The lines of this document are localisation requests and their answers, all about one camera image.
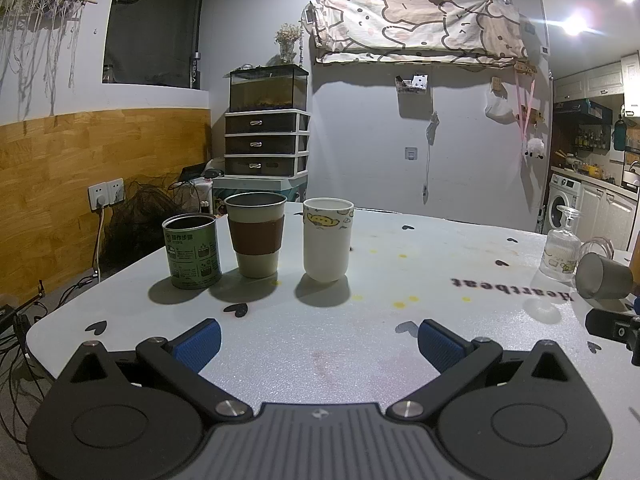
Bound glass fish tank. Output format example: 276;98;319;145
229;64;309;113

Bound green tin can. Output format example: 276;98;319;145
161;213;222;291

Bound white kitchen base cabinets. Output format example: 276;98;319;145
575;185;640;251

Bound cartoon printed cloth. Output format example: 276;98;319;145
303;0;528;67

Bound white cartoon print cup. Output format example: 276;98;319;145
302;198;355;282

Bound white washing machine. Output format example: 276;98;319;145
544;174;583;235

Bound dark window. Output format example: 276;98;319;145
103;0;207;90

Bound white hanging bag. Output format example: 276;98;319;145
484;91;516;122

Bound white kitchen wall cabinets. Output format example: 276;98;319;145
554;60;626;103

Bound black net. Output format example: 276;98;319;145
102;175;176;281

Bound black floor cables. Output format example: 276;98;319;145
0;270;101;441

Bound plastic drawer unit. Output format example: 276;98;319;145
223;110;311;178

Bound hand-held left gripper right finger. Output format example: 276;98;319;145
387;318;581;419

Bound spice shelf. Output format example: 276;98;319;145
572;127;612;152

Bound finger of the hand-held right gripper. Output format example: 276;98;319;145
585;308;640;353

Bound cup with brown sleeve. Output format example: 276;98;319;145
224;192;288;279

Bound grey plastic cup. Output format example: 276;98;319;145
575;252;635;301

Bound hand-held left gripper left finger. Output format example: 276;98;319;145
59;318;252;419

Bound vase of dried flowers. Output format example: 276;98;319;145
275;23;303;66

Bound clear glass cup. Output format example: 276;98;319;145
580;239;615;261

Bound white macrame wall hanging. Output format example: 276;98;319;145
0;0;98;116

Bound clear glass goblet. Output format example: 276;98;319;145
539;205;584;282

